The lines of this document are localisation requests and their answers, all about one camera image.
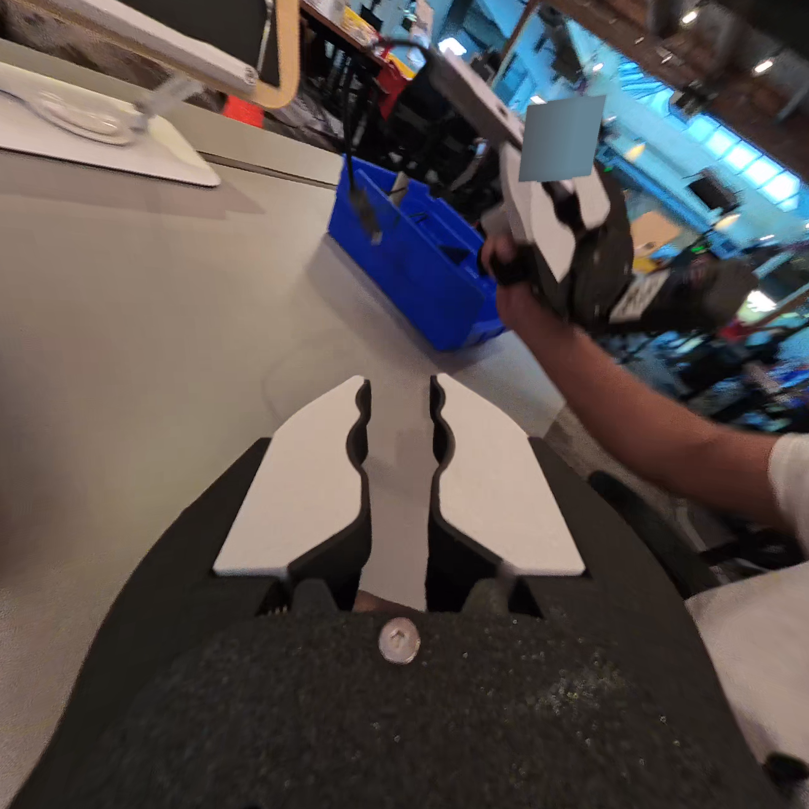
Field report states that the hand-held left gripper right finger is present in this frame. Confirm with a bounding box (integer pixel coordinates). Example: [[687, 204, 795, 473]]
[[428, 373, 586, 592]]

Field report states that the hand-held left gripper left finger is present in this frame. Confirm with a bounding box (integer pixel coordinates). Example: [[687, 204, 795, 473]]
[[213, 376, 371, 590]]

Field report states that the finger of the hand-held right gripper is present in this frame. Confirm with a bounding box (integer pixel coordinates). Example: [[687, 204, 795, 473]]
[[563, 174, 614, 231], [500, 146, 577, 285]]

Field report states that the blue plastic bin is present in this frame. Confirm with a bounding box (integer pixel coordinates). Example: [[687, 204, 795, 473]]
[[329, 155, 506, 352]]

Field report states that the person's right forearm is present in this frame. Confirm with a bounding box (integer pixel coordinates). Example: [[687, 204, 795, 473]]
[[538, 310, 791, 532]]

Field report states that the grey desk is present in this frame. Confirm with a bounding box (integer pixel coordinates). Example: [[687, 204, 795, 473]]
[[0, 38, 576, 791]]

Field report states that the person's right hand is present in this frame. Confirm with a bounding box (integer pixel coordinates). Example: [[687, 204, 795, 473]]
[[481, 234, 570, 332]]

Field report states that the person's white shirt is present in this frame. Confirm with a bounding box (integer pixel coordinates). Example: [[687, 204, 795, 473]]
[[689, 430, 809, 772]]

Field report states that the orange traffic cone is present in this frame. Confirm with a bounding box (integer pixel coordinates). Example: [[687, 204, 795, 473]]
[[225, 95, 266, 130]]

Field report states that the white folding stand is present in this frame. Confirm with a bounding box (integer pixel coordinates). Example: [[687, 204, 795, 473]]
[[0, 0, 263, 188]]

